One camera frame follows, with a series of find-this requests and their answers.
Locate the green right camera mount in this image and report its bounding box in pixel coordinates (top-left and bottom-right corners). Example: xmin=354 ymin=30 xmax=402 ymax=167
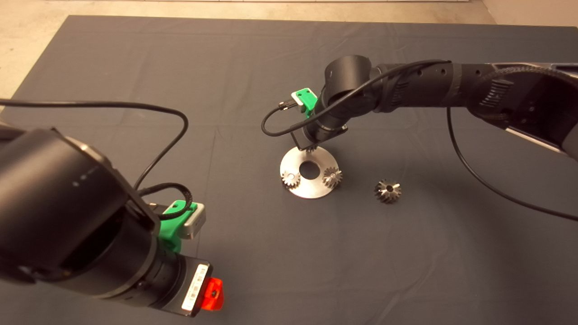
xmin=296 ymin=88 xmax=319 ymax=119

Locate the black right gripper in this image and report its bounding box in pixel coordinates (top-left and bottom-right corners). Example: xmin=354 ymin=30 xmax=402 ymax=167
xmin=291 ymin=118 xmax=349 ymax=152

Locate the dark grey table cloth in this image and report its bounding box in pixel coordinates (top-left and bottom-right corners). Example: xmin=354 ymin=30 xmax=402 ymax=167
xmin=0 ymin=16 xmax=578 ymax=325

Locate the black right camera cable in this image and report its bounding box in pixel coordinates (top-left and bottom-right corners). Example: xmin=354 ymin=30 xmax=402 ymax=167
xmin=261 ymin=59 xmax=578 ymax=223

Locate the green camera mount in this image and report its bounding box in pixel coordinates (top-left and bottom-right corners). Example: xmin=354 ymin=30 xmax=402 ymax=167
xmin=296 ymin=88 xmax=319 ymax=119
xmin=158 ymin=200 xmax=198 ymax=253

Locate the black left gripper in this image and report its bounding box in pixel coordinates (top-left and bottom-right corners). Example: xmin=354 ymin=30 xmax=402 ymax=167
xmin=163 ymin=254 xmax=224 ymax=318

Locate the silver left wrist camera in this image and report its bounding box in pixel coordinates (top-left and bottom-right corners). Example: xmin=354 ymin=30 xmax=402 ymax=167
xmin=183 ymin=203 xmax=206 ymax=240

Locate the black left camera cable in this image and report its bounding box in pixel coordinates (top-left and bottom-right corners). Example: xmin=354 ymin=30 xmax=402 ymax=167
xmin=0 ymin=98 xmax=193 ymax=221

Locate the round metal plate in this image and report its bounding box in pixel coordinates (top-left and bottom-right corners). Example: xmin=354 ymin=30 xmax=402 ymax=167
xmin=280 ymin=146 xmax=339 ymax=200

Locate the green left camera mount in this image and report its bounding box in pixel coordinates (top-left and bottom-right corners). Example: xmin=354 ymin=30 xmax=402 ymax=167
xmin=158 ymin=200 xmax=198 ymax=253

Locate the black camera cable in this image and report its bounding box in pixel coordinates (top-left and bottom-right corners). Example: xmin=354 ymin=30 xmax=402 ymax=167
xmin=0 ymin=98 xmax=193 ymax=221
xmin=261 ymin=59 xmax=578 ymax=223

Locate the large steel gear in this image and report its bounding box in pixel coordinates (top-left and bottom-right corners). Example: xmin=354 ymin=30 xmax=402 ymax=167
xmin=374 ymin=179 xmax=402 ymax=204

